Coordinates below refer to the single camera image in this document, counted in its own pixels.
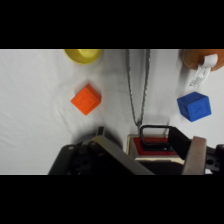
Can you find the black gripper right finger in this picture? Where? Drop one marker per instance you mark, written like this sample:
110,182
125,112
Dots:
195,156

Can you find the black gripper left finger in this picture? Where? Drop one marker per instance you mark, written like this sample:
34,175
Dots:
125,157

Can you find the beige wooden drawer cabinet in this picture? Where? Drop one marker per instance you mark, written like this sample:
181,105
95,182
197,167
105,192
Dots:
130,146

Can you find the blue cube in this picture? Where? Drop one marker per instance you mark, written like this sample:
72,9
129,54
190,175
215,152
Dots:
195,106

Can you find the orange cube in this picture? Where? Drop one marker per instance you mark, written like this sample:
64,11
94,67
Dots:
86,99

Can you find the brown plush toy with tag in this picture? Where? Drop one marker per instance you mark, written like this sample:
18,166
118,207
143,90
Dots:
200,60

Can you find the yellow bowl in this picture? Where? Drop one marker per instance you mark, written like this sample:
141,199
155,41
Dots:
83,56

